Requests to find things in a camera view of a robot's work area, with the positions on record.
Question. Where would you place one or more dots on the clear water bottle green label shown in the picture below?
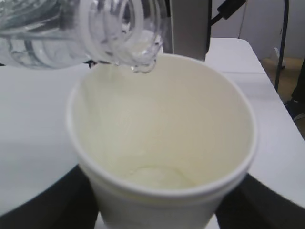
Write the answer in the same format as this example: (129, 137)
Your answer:
(56, 34)

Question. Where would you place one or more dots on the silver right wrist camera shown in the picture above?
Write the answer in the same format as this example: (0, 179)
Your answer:
(191, 27)

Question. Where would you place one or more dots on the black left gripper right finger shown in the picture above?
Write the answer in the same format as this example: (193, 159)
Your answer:
(252, 205)

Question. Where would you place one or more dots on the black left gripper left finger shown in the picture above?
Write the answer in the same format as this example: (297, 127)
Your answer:
(67, 204)

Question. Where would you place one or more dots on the white paper cup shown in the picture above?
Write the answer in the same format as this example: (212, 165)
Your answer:
(161, 149)

